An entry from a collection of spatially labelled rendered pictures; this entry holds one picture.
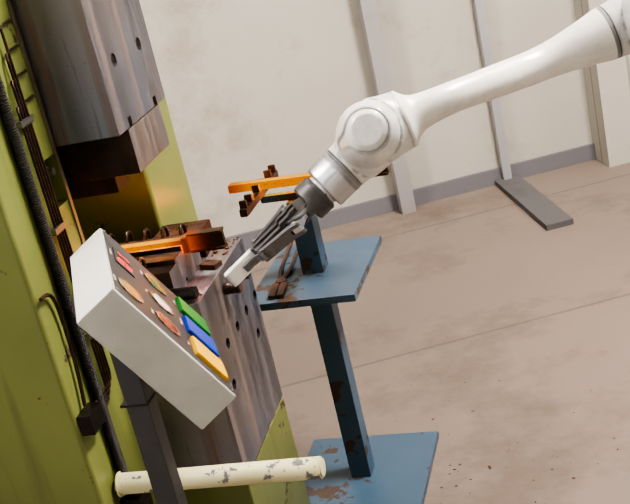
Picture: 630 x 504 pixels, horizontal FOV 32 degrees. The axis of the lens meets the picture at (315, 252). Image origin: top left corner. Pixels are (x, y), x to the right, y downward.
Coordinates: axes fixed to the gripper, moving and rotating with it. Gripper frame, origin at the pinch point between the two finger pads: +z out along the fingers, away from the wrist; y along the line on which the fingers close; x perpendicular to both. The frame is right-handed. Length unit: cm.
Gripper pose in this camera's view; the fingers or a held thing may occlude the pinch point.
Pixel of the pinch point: (243, 267)
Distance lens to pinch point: 203.7
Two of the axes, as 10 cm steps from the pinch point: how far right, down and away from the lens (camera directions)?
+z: -7.1, 7.0, 0.4
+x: -6.6, -6.5, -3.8
